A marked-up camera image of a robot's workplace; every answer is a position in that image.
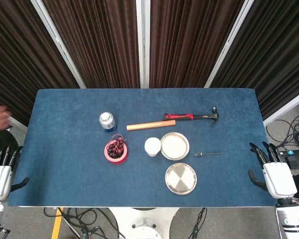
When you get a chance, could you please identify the yellow floor tape strip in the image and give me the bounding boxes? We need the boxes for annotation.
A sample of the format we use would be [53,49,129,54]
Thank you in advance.
[51,208,64,239]

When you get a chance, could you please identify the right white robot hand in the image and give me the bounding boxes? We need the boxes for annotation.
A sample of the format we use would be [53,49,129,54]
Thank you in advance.
[248,141,298,199]

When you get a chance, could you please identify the white partition frame rail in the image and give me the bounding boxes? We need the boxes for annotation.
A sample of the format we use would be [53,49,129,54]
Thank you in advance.
[263,94,299,127]
[4,111,28,134]

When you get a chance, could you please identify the dark brown pleated curtain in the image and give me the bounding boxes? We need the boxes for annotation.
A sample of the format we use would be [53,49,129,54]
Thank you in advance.
[0,0,80,126]
[149,0,245,89]
[210,0,299,120]
[42,0,141,89]

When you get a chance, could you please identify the blue silver soda can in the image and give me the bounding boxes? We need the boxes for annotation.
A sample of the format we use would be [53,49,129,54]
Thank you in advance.
[99,112,118,133]

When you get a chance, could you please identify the small dark metal spoon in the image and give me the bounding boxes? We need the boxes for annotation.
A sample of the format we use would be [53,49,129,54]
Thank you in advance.
[194,151,222,159]

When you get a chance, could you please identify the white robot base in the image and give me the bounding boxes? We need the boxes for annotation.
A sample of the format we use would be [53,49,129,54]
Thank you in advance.
[107,207,185,239]

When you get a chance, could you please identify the white paper cup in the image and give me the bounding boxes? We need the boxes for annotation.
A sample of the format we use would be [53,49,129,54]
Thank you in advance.
[144,137,162,157]

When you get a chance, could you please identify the white partition frame post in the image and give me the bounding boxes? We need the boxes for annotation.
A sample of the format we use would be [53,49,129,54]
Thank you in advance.
[203,0,255,88]
[136,0,150,90]
[30,0,87,90]

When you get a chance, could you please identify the blue table cloth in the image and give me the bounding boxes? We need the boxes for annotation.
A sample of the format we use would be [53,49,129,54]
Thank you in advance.
[6,88,285,208]

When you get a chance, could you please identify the red tape roll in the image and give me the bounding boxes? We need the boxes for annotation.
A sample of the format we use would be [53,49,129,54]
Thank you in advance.
[104,139,129,164]

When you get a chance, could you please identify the black foot pedal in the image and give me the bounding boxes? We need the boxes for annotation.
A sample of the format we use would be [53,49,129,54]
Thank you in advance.
[285,154,299,172]

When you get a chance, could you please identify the dark red grape bunch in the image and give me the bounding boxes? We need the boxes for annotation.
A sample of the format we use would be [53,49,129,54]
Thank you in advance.
[107,133,127,158]

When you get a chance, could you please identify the steel bowl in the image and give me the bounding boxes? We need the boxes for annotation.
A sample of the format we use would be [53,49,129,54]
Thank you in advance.
[160,131,190,160]

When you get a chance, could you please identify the black floor cable bundle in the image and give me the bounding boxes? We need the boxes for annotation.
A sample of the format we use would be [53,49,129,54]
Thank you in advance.
[43,207,127,239]
[189,207,207,239]
[266,99,299,150]

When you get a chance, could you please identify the wooden rolling pin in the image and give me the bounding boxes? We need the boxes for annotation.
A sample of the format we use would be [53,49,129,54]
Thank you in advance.
[126,119,177,131]

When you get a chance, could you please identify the empty steel plate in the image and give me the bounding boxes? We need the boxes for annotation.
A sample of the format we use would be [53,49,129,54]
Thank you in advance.
[164,162,198,195]

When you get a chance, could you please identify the red black claw hammer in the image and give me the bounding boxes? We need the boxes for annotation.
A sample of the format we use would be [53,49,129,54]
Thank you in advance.
[163,106,220,128]

